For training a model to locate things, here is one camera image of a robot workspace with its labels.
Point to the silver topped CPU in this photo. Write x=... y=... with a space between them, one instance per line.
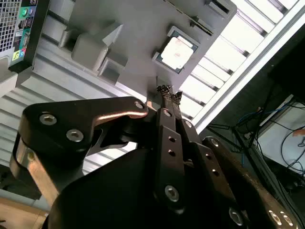
x=177 y=51

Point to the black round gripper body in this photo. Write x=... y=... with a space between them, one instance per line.
x=107 y=202

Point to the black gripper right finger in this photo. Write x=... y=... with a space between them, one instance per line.
x=209 y=167

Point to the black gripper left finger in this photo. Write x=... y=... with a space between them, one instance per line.
x=59 y=119

